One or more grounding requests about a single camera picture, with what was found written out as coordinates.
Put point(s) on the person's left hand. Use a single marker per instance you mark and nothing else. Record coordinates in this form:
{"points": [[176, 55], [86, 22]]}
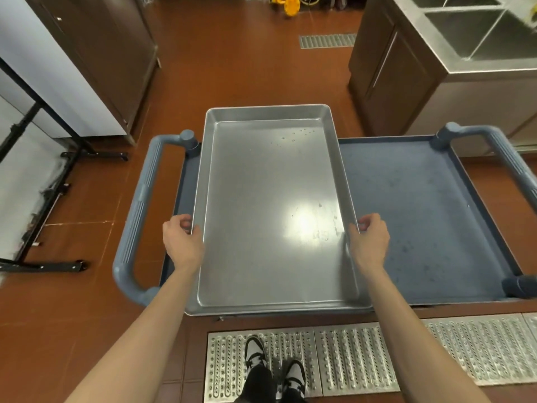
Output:
{"points": [[182, 244]]}

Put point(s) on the person's right hand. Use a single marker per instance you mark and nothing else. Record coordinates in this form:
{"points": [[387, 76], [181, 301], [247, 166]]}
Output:
{"points": [[371, 243]]}

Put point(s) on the person's right thumb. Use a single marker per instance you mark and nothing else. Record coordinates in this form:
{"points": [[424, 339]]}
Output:
{"points": [[353, 237]]}

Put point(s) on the person's left thumb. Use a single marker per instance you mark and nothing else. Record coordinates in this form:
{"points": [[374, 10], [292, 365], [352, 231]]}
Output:
{"points": [[198, 237]]}

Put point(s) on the large metal baking tray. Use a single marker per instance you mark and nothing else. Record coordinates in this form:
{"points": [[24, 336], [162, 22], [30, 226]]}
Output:
{"points": [[272, 205]]}

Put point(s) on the person's left forearm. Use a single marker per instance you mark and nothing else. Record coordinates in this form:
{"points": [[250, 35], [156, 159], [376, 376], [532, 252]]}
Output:
{"points": [[134, 339]]}

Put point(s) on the person's right forearm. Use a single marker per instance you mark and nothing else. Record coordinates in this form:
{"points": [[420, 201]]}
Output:
{"points": [[413, 339]]}

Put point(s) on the blue plastic utility cart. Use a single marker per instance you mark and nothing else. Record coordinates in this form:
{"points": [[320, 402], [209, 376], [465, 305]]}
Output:
{"points": [[419, 222]]}

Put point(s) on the perforated metal floor grating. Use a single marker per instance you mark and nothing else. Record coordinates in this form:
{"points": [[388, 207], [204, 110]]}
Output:
{"points": [[360, 356]]}

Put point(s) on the person's left shoe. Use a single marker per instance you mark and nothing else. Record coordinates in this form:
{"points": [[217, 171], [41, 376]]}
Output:
{"points": [[255, 352]]}

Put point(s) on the person's shoe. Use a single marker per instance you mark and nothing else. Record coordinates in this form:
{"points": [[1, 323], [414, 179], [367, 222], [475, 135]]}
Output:
{"points": [[295, 375], [255, 352]]}

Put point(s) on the person's right shoe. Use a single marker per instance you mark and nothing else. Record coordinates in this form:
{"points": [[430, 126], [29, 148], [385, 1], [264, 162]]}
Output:
{"points": [[295, 375]]}

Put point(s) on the person's black trousers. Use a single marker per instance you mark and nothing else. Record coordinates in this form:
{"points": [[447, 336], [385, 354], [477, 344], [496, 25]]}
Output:
{"points": [[262, 386]]}

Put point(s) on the white panel board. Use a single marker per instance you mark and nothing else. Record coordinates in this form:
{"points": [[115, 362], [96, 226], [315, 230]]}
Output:
{"points": [[21, 172]]}

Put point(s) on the metal floor drain grate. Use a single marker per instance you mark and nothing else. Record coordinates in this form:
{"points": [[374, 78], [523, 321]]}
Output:
{"points": [[327, 40]]}

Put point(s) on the stainless steel sink counter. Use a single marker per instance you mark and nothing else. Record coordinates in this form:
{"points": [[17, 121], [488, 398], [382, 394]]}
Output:
{"points": [[440, 58]]}

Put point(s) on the brown metal cabinet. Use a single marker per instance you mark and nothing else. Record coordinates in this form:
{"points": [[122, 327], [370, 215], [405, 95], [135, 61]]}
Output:
{"points": [[105, 50]]}

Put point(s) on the yellow mop bucket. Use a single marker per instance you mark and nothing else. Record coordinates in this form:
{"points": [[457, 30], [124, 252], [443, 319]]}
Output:
{"points": [[286, 3]]}

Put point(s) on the black metal stand frame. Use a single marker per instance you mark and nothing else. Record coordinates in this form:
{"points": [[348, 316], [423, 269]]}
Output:
{"points": [[42, 163]]}

